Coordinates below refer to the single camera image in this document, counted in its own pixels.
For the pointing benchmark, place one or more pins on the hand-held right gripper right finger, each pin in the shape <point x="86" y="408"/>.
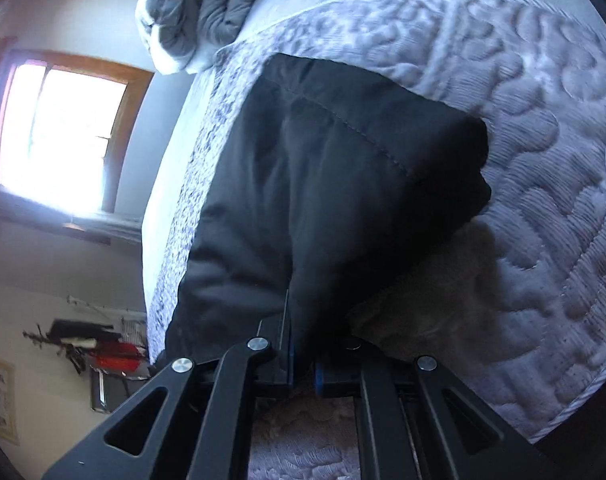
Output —
<point x="328" y="377"/>

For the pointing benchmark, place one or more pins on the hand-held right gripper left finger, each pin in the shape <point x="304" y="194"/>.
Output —
<point x="283" y="355"/>

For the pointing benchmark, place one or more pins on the black pants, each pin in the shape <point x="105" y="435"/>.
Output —
<point x="323" y="200"/>

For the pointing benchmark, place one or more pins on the red and black cluttered shelf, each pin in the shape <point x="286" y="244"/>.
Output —
<point x="103" y="347"/>

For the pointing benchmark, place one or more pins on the quilted white mattress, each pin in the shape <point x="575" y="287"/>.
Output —
<point x="508" y="135"/>

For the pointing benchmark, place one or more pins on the wooden framed window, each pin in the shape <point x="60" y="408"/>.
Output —
<point x="58" y="135"/>

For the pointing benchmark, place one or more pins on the grey crumpled blanket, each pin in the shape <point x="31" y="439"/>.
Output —
<point x="203" y="10"/>

